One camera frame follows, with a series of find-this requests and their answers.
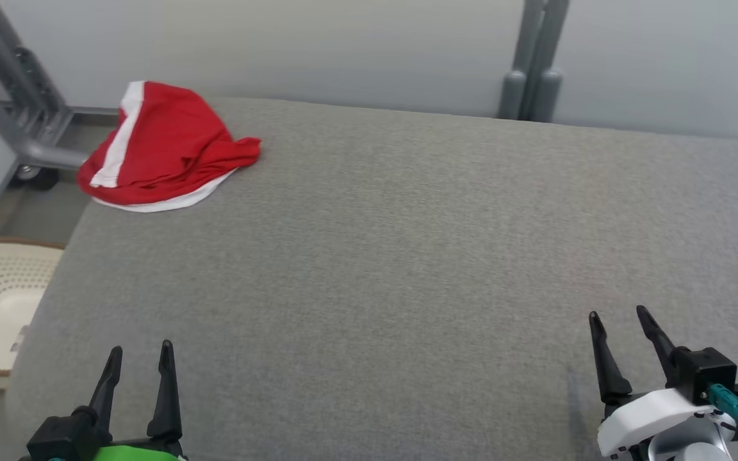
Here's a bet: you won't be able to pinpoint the grey metal wheeled frame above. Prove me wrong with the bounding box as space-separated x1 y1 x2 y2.
0 0 121 192

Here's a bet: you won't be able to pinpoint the grey metal partition post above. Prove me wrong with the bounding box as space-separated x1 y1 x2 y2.
498 0 571 123

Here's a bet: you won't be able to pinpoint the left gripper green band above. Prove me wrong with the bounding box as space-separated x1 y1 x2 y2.
86 340 188 461

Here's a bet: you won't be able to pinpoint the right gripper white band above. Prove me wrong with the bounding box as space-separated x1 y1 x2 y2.
588 305 736 458

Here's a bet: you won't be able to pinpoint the teal right camera connector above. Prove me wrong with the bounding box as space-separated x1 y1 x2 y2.
705 384 738 435

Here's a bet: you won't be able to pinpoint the red shorts with white stripe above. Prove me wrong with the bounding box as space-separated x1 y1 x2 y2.
76 80 263 214

